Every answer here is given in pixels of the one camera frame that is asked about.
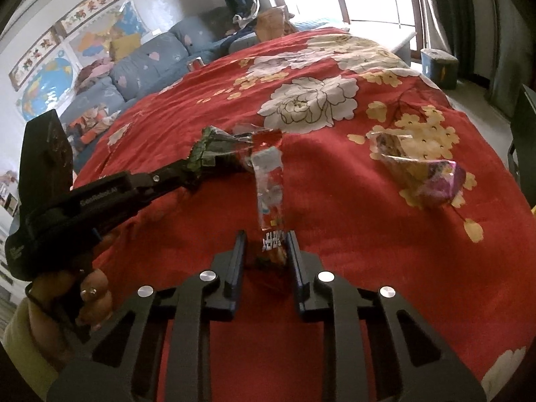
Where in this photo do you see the black chair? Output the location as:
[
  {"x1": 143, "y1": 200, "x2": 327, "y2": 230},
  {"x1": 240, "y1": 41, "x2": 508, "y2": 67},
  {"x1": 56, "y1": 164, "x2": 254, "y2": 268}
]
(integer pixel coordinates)
[{"x1": 508, "y1": 84, "x2": 536, "y2": 202}]

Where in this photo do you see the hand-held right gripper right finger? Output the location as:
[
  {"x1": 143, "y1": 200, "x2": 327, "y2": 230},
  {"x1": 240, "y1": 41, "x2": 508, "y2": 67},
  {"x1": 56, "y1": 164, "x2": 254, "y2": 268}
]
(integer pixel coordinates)
[{"x1": 285, "y1": 230, "x2": 488, "y2": 402}]

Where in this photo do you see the blue storage stool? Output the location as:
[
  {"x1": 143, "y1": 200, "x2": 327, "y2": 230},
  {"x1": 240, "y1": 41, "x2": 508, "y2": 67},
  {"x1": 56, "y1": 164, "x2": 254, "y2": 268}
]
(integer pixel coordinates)
[{"x1": 420, "y1": 47, "x2": 460, "y2": 90}]

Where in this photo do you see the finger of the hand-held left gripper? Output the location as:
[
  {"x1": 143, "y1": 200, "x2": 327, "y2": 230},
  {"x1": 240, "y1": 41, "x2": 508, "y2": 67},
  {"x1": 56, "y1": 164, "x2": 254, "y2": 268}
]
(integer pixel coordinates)
[{"x1": 126, "y1": 160, "x2": 204, "y2": 214}]

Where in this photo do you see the red floral table cloth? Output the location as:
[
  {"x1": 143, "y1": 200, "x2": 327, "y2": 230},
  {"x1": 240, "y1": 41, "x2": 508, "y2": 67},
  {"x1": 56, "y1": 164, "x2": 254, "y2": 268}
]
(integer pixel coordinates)
[{"x1": 71, "y1": 27, "x2": 536, "y2": 402}]

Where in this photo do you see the purple clear snack wrapper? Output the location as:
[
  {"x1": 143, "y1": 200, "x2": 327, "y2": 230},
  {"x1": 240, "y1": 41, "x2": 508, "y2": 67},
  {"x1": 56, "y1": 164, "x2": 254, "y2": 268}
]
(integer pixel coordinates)
[{"x1": 368, "y1": 128, "x2": 467, "y2": 210}]

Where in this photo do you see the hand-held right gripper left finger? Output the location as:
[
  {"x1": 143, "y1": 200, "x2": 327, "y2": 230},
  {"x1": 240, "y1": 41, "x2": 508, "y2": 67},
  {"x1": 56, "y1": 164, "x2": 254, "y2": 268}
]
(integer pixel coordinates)
[{"x1": 46, "y1": 230, "x2": 248, "y2": 402}]

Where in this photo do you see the person's left forearm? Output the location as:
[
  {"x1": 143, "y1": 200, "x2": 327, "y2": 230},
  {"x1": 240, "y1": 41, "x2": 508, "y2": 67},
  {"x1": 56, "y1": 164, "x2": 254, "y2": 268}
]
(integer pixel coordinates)
[{"x1": 2, "y1": 301, "x2": 55, "y2": 390}]

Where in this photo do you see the long picture strip poster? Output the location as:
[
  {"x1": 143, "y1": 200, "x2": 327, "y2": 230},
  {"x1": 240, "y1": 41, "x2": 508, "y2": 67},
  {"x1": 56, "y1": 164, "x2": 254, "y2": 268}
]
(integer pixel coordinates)
[
  {"x1": 8, "y1": 27, "x2": 57, "y2": 90},
  {"x1": 59, "y1": 0, "x2": 116, "y2": 34}
]

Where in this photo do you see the white coffee table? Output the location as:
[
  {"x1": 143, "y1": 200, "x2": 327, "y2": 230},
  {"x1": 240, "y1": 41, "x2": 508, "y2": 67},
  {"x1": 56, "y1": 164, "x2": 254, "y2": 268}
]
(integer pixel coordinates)
[{"x1": 377, "y1": 29, "x2": 419, "y2": 63}]

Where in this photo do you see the colourful wall map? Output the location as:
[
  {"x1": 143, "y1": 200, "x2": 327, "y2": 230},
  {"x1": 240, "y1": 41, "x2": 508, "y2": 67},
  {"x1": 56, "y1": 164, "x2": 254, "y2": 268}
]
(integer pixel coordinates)
[{"x1": 69, "y1": 0, "x2": 149, "y2": 61}]

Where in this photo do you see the dark window curtain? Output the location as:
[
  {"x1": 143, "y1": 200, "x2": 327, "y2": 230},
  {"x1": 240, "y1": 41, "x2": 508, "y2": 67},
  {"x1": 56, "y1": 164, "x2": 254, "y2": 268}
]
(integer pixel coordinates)
[{"x1": 419, "y1": 0, "x2": 524, "y2": 114}]

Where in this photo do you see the blue world map poster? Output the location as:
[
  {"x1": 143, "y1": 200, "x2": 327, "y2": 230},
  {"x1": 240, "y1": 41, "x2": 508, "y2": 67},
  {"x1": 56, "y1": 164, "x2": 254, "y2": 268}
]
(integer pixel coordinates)
[{"x1": 17, "y1": 56, "x2": 82, "y2": 122}]

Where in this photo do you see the clear wrapper with red print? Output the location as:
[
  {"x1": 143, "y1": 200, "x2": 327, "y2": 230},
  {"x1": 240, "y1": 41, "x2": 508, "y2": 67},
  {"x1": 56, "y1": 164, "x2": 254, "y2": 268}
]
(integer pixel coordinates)
[{"x1": 250, "y1": 129, "x2": 289, "y2": 269}]

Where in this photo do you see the blue sofa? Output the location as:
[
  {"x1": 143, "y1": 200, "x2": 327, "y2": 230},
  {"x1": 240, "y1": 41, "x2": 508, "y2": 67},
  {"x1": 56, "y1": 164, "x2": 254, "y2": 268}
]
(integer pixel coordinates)
[{"x1": 63, "y1": 17, "x2": 260, "y2": 151}]

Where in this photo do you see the brown paper bag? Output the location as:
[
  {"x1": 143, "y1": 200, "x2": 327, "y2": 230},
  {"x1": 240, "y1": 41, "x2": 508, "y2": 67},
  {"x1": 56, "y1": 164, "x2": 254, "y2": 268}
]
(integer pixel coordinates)
[{"x1": 255, "y1": 6, "x2": 294, "y2": 43}]

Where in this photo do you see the dark green snack wrapper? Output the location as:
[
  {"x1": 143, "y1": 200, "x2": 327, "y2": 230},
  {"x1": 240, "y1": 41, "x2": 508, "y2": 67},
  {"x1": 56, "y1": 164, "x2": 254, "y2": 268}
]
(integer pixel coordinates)
[{"x1": 188, "y1": 126, "x2": 256, "y2": 174}]

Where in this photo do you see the person's left hand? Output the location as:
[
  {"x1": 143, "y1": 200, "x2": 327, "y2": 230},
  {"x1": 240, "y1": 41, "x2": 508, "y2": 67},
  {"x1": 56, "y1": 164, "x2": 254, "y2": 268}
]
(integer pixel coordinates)
[{"x1": 27, "y1": 270, "x2": 115, "y2": 369}]

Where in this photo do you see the pile of clothes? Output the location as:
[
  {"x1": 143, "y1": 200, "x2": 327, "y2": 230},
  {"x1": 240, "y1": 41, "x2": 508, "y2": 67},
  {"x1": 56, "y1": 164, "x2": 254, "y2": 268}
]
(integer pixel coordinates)
[{"x1": 75, "y1": 61, "x2": 116, "y2": 88}]

